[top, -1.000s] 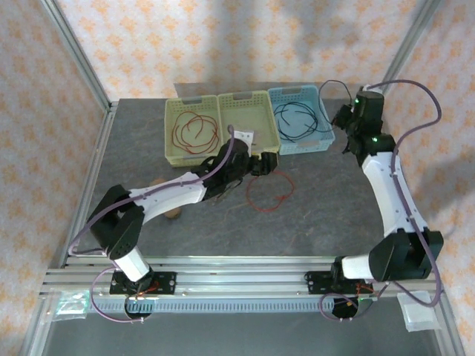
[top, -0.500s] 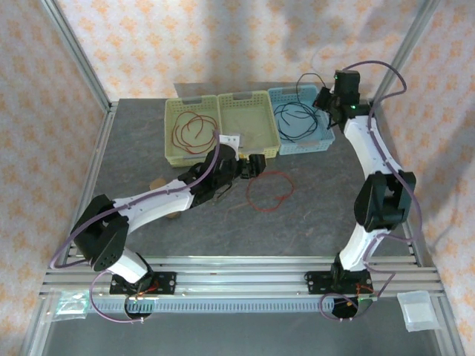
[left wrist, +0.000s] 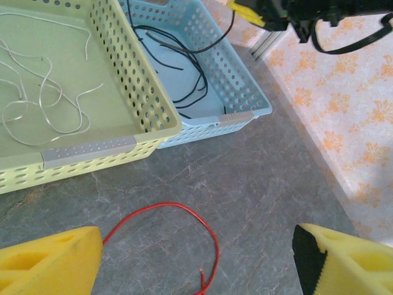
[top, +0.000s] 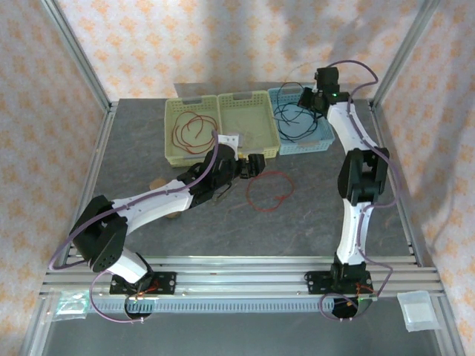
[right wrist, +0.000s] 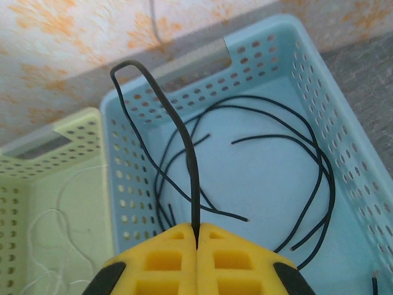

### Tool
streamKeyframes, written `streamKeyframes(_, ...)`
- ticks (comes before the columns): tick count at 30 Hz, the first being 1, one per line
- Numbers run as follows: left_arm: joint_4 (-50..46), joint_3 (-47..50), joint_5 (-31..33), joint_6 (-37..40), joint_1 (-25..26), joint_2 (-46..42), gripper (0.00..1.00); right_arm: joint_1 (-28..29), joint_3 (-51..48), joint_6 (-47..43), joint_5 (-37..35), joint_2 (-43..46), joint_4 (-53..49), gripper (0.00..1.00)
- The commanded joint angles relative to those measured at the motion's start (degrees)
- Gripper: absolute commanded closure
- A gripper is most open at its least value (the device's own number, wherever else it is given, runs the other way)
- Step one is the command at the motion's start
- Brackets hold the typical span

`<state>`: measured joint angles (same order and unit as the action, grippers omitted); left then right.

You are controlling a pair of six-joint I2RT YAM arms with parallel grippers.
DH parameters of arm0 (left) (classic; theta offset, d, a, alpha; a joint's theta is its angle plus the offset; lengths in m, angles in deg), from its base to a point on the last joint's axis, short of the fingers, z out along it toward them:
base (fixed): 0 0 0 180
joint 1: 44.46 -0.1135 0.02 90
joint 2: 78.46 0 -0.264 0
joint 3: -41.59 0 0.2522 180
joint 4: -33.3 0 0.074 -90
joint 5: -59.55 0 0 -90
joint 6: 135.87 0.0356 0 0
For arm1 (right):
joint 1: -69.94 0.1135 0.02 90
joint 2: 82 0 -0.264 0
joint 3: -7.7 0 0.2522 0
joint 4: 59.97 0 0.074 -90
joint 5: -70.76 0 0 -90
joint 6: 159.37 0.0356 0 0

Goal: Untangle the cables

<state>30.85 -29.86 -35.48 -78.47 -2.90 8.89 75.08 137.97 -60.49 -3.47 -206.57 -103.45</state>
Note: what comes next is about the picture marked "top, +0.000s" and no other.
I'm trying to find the thin black cable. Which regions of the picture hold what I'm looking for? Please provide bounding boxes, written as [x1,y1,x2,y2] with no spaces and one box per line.
[276,107,316,144]
[281,103,321,139]
[277,81,316,131]

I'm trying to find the thin white cable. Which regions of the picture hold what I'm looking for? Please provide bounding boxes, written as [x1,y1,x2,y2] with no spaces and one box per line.
[229,124,263,145]
[239,118,271,141]

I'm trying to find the small dark thin rod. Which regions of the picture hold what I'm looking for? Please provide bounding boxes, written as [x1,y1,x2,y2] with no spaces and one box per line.
[212,185,233,204]

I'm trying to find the blue plastic basket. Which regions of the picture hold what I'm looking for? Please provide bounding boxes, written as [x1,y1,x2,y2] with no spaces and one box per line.
[267,87,336,156]

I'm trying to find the yellow plastic basket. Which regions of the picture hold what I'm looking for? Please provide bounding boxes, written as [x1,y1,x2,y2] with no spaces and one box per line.
[217,91,281,164]

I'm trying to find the brown wooden block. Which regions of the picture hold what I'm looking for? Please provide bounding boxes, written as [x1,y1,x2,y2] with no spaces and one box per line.
[149,177,183,220]

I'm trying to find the green plastic basket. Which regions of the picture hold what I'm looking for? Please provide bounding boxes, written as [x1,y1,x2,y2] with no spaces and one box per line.
[164,94,225,168]

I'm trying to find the clear bag with green parts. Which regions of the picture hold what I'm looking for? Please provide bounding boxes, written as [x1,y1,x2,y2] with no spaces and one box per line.
[53,290,89,320]

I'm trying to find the clear bag with white pad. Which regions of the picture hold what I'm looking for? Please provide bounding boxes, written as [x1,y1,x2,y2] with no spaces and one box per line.
[396,291,442,333]

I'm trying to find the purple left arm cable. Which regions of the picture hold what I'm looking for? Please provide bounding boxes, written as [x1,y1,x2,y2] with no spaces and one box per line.
[47,129,220,324]

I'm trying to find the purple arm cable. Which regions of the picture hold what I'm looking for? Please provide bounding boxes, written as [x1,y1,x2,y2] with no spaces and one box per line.
[319,60,399,323]
[47,129,220,324]

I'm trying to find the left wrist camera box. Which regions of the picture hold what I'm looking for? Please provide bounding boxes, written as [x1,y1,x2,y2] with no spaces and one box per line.
[217,133,241,153]

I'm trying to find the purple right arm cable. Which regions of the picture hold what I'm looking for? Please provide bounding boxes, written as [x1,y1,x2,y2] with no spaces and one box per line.
[319,60,399,323]

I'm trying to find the aluminium frame post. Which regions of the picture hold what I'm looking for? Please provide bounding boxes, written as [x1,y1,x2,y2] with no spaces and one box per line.
[39,0,114,112]
[370,0,441,108]

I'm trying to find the aluminium mounting rail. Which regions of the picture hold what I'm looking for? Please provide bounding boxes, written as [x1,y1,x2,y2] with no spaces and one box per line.
[39,254,448,300]

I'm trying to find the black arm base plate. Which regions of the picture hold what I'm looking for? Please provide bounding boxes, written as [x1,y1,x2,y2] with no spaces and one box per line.
[305,270,373,297]
[109,271,178,297]

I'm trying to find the grey slotted cable duct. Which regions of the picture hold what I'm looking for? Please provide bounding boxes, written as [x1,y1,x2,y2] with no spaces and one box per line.
[88,298,374,315]

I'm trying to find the aluminium frame leg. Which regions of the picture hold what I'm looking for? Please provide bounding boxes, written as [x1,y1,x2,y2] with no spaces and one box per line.
[436,296,467,356]
[20,296,56,356]

